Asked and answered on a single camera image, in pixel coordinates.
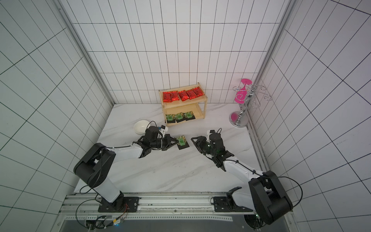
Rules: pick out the chrome cup holder stand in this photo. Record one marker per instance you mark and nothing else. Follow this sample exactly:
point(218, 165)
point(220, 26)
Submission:
point(240, 118)

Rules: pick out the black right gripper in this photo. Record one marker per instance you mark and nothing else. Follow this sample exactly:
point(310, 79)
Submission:
point(205, 144)

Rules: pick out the pink wine glass decoration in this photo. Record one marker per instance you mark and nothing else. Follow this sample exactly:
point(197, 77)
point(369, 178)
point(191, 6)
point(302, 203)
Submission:
point(242, 92)

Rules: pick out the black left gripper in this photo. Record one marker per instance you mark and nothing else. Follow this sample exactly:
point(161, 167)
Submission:
point(169, 145)

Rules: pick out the light wooden two-tier shelf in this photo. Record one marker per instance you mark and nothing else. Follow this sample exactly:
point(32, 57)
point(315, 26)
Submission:
point(198, 105)

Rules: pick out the red tea bag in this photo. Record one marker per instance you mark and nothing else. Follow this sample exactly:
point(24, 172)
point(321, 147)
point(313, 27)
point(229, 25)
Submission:
point(191, 94)
point(174, 96)
point(198, 91)
point(167, 96)
point(183, 95)

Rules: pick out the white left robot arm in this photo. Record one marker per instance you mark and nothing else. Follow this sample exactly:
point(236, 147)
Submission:
point(94, 167)

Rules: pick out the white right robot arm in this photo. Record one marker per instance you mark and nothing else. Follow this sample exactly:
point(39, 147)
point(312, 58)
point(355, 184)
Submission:
point(263, 199)

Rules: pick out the green tea bag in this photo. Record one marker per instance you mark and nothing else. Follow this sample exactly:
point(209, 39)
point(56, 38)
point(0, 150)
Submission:
point(170, 118)
point(182, 142)
point(189, 115)
point(180, 117)

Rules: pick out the metal base rail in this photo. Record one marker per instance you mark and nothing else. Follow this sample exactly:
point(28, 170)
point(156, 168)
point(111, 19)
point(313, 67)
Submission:
point(162, 212)

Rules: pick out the white ceramic bowl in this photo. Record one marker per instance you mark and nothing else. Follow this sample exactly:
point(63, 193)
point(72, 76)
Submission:
point(140, 127)

